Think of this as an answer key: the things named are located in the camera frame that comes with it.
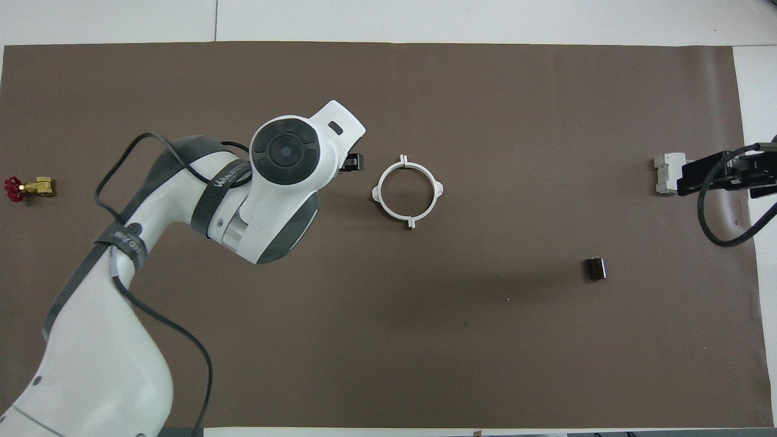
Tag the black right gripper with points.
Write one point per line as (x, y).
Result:
(689, 179)

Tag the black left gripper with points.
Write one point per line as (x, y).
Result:
(352, 164)

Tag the white half pipe clamp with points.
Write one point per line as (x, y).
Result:
(436, 193)
(379, 195)

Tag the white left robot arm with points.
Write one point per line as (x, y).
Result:
(91, 364)

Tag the white circuit breaker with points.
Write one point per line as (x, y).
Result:
(666, 173)

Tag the small dark brown cylinder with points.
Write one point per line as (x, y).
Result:
(595, 269)

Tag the brown table mat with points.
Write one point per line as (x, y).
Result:
(376, 334)

